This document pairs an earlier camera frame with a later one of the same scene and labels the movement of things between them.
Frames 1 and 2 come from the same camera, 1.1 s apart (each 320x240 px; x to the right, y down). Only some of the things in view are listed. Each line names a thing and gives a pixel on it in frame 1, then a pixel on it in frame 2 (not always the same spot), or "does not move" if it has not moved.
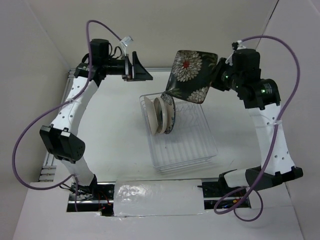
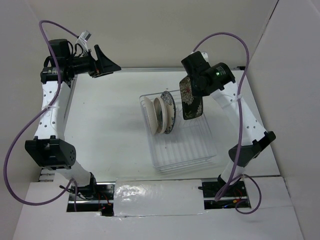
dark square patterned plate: [190, 75] -> [192, 106]
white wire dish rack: [190, 142] does not move
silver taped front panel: [158, 197] does not move
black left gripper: [139, 73] -> [105, 66]
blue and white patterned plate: [170, 108] does not move
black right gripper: [216, 82] -> [197, 93]
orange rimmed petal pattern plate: [152, 115] does not move
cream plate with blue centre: [161, 115] does not move
